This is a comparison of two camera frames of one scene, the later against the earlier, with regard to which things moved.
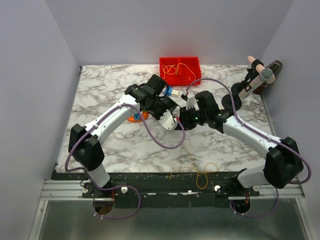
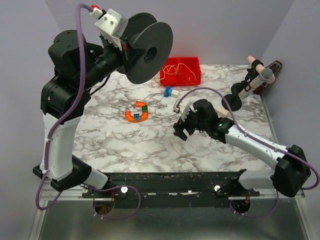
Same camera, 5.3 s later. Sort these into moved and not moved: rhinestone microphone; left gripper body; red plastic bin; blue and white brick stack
Moved: left gripper body
Not moved: blue and white brick stack; rhinestone microphone; red plastic bin
